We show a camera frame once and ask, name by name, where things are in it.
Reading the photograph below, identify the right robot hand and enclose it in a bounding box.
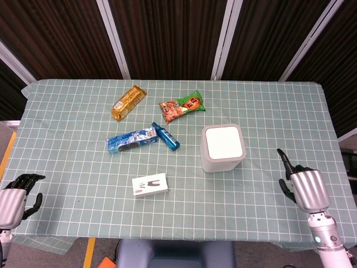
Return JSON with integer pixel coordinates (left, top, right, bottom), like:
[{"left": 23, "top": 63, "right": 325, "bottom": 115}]
[{"left": 276, "top": 148, "right": 331, "bottom": 215}]

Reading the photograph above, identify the orange object on floor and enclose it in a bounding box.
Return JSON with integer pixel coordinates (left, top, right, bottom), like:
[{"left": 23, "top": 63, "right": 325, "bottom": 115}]
[{"left": 98, "top": 256, "right": 118, "bottom": 268}]

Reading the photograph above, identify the white square container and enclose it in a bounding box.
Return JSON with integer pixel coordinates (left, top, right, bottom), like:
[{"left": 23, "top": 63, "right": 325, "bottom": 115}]
[{"left": 200, "top": 123, "right": 247, "bottom": 173}]

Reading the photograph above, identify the black box on floor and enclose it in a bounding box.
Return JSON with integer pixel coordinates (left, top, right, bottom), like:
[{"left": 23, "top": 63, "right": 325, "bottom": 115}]
[{"left": 340, "top": 148, "right": 357, "bottom": 176}]

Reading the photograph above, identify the small white box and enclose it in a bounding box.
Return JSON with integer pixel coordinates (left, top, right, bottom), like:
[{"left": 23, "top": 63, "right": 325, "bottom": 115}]
[{"left": 131, "top": 173, "right": 170, "bottom": 197}]

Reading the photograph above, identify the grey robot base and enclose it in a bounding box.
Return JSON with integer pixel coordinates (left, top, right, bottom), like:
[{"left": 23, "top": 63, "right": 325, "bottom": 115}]
[{"left": 115, "top": 239, "right": 237, "bottom": 268}]

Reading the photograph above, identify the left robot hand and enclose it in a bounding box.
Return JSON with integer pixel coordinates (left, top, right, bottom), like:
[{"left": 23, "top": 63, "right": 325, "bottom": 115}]
[{"left": 0, "top": 173, "right": 46, "bottom": 231}]

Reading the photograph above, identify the green orange snack bag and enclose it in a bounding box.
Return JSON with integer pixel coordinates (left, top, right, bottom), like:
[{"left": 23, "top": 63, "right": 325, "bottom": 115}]
[{"left": 158, "top": 89, "right": 206, "bottom": 125}]

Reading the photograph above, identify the gold foil biscuit pack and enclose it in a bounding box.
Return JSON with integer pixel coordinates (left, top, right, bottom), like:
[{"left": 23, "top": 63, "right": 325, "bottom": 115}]
[{"left": 111, "top": 85, "right": 148, "bottom": 122}]

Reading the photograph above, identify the blue cylindrical bottle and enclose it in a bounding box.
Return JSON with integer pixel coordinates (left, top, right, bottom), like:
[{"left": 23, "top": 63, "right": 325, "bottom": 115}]
[{"left": 151, "top": 122, "right": 181, "bottom": 151}]

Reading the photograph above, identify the blue cookie pack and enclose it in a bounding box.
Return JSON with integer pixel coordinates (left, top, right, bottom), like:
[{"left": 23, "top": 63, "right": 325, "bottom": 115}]
[{"left": 105, "top": 126, "right": 160, "bottom": 154}]

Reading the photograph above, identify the green checkered tablecloth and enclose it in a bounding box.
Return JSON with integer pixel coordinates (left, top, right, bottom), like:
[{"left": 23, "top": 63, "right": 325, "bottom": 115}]
[{"left": 0, "top": 79, "right": 357, "bottom": 255}]

